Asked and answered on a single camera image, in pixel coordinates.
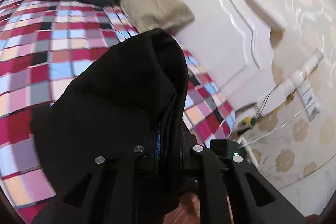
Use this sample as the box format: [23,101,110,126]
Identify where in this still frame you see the black pants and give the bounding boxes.
[31,28,188,222]

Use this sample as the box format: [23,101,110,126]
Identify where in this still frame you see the person's right hand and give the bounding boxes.
[163,193,205,223]

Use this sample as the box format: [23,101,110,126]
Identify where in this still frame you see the white pipe fixture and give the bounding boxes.
[280,48,325,122]

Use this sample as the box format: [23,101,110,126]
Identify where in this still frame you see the white ornate headboard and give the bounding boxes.
[176,0,286,113]

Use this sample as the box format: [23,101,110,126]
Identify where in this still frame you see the beige pillow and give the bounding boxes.
[120,0,195,33]

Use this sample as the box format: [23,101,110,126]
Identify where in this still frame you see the checkered pink red bedspread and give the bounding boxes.
[0,0,237,224]

